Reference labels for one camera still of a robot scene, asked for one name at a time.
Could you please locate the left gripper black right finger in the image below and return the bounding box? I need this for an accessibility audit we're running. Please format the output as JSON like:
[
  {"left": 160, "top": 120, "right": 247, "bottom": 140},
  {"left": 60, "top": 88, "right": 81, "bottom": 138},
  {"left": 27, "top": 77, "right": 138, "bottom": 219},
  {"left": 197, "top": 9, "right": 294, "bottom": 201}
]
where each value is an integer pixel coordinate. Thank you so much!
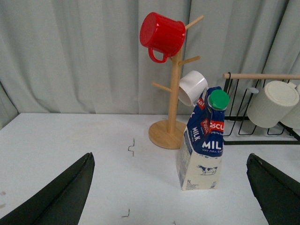
[{"left": 246, "top": 153, "right": 300, "bottom": 225}]

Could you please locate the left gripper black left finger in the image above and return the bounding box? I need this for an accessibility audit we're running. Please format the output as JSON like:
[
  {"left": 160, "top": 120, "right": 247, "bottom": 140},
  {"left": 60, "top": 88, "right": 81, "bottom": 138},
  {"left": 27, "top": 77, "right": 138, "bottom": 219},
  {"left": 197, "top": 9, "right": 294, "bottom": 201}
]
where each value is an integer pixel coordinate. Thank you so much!
[{"left": 0, "top": 153, "right": 95, "bottom": 225}]

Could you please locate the blue white milk carton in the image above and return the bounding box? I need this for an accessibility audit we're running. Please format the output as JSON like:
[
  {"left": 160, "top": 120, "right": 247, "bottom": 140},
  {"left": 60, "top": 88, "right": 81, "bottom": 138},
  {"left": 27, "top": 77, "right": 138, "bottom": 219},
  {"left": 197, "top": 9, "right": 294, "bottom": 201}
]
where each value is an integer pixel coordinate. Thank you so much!
[{"left": 176, "top": 86, "right": 230, "bottom": 191}]

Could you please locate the cream ribbed mug right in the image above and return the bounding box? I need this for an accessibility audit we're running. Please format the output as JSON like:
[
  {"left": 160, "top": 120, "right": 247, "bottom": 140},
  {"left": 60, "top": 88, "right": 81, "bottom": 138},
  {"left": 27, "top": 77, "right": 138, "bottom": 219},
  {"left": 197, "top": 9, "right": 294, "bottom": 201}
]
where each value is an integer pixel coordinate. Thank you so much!
[{"left": 278, "top": 82, "right": 300, "bottom": 129}]

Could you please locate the cream ribbed mug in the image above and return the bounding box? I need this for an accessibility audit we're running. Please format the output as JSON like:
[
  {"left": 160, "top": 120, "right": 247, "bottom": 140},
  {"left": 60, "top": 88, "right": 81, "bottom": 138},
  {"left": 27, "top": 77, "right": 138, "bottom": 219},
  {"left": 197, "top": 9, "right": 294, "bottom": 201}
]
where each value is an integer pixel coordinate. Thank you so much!
[
  {"left": 278, "top": 82, "right": 300, "bottom": 129},
  {"left": 247, "top": 81, "right": 300, "bottom": 128}
]

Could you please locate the cream ribbed mug left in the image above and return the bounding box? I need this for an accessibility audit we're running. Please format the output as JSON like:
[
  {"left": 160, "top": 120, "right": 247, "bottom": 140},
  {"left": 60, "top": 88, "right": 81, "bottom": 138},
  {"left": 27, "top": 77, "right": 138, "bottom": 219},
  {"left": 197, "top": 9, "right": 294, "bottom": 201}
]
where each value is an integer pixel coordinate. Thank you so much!
[{"left": 247, "top": 81, "right": 300, "bottom": 128}]

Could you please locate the wooden mug tree stand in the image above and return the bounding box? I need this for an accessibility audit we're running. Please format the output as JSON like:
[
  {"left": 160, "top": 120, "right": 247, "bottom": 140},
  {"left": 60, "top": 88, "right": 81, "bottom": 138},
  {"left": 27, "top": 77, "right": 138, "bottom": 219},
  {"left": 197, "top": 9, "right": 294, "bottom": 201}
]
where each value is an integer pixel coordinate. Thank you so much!
[{"left": 148, "top": 15, "right": 204, "bottom": 150}]

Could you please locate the white ceramic mug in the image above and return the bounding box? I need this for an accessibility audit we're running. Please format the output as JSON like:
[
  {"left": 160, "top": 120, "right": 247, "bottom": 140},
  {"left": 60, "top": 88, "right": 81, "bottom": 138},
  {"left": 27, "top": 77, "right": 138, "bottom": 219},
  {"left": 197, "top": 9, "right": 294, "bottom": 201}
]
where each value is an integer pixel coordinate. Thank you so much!
[{"left": 178, "top": 70, "right": 208, "bottom": 106}]

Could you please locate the grey curtain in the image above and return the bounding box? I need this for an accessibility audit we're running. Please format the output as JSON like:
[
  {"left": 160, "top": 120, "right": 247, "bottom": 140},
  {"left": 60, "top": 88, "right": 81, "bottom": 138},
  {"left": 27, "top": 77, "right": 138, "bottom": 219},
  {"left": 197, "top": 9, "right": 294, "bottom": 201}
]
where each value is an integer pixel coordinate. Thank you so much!
[{"left": 0, "top": 0, "right": 300, "bottom": 127}]

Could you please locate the red plastic mug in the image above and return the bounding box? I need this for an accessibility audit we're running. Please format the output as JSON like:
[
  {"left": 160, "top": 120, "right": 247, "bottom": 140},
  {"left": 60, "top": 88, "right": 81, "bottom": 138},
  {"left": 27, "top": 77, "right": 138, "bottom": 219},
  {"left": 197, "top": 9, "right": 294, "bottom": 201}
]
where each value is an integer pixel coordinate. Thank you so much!
[{"left": 139, "top": 12, "right": 186, "bottom": 63}]

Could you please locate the black wire cup rack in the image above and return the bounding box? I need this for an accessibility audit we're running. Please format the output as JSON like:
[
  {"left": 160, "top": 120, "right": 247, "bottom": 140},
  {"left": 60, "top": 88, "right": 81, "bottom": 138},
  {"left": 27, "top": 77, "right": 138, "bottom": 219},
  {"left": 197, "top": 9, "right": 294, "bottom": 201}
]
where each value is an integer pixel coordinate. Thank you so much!
[{"left": 223, "top": 72, "right": 300, "bottom": 145}]

